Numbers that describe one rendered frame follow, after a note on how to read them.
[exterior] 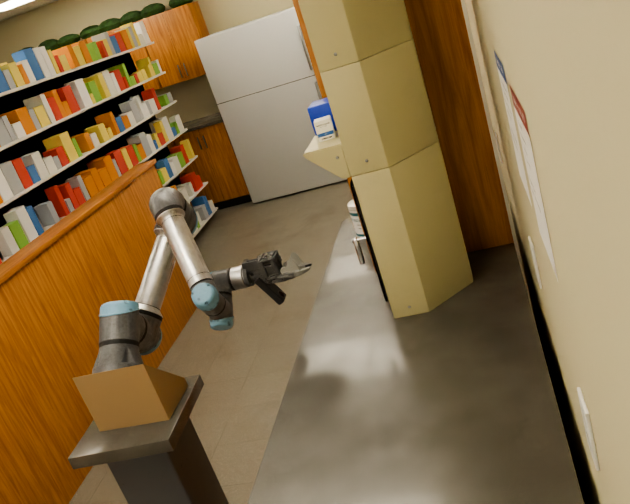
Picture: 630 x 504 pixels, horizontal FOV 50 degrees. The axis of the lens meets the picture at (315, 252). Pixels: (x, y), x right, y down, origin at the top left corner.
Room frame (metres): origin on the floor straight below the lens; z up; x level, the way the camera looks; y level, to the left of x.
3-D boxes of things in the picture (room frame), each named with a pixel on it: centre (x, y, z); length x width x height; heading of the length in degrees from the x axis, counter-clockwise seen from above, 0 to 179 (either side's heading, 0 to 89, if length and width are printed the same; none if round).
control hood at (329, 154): (2.01, -0.16, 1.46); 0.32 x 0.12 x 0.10; 164
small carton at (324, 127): (1.97, -0.14, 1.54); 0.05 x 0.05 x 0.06; 81
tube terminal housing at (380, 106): (1.96, -0.33, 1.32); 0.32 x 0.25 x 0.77; 164
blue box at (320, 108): (2.08, -0.18, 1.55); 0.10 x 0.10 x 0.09; 74
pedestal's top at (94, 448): (1.79, 0.66, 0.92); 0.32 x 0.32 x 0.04; 76
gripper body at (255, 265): (1.99, 0.17, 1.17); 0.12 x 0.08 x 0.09; 73
